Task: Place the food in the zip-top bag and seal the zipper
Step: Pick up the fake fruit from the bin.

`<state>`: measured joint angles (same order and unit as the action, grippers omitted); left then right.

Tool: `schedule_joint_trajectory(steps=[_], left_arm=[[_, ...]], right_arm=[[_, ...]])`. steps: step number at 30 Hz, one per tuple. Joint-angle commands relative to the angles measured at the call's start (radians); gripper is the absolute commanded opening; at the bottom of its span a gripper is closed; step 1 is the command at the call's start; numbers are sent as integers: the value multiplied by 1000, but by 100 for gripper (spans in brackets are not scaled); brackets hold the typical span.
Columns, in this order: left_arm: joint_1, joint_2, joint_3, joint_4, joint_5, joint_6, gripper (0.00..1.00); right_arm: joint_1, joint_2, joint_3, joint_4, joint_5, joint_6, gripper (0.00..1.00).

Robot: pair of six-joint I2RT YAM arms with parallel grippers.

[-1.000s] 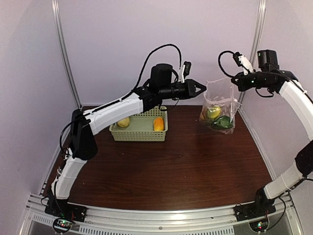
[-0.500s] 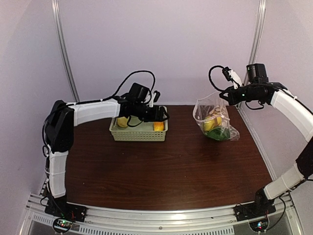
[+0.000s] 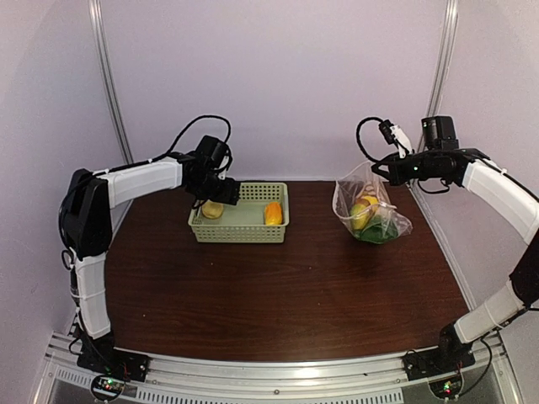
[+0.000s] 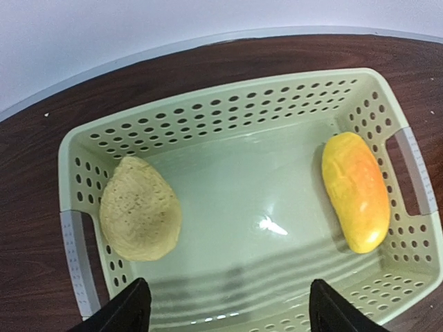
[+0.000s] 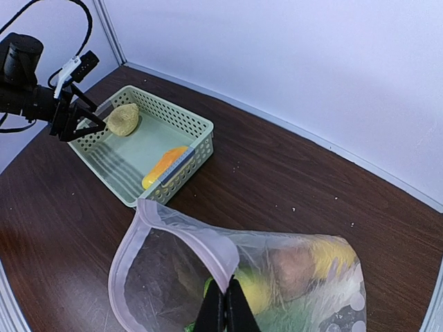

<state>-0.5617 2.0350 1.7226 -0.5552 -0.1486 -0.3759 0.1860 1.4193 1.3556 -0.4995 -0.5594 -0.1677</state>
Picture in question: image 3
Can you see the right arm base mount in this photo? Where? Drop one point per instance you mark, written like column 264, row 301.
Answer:
column 430, row 363

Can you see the toy green yellow mango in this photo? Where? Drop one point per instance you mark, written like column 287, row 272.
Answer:
column 360, row 215

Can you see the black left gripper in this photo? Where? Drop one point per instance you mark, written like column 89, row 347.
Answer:
column 230, row 195

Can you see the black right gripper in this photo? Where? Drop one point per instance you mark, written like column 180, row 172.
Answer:
column 395, row 175

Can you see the toy bok choy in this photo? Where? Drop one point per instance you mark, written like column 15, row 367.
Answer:
column 377, row 231

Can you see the toy orange mango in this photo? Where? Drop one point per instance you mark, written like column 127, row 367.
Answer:
column 273, row 215

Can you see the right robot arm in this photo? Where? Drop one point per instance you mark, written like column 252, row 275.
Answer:
column 475, row 172

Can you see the left aluminium frame post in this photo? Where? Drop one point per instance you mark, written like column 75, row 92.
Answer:
column 111, row 97

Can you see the right aluminium frame post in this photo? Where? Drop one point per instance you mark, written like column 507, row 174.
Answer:
column 446, row 49

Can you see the toy potato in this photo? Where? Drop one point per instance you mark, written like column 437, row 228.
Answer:
column 212, row 210

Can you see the aluminium frame post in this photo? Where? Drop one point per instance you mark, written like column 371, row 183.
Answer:
column 111, row 97
column 446, row 49

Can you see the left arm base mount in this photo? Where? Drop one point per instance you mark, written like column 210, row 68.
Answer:
column 122, row 365

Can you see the clear zip top bag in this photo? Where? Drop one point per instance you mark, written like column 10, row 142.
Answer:
column 361, row 181

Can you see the right circuit board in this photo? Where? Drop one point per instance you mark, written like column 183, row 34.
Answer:
column 449, row 388

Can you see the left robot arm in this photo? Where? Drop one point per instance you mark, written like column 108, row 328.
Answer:
column 85, row 223

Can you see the circuit board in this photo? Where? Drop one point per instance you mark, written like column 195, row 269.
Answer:
column 106, row 388
column 449, row 388

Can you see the toy yellow lemon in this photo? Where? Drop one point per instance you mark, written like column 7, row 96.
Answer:
column 373, row 200

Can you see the left circuit board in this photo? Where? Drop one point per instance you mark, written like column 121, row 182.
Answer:
column 106, row 388

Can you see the front aluminium rail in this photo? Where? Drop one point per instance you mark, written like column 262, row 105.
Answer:
column 374, row 379

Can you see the green plastic basket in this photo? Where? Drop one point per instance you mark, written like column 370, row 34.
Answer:
column 245, row 221

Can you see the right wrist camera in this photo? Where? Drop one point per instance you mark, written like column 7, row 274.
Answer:
column 394, row 135

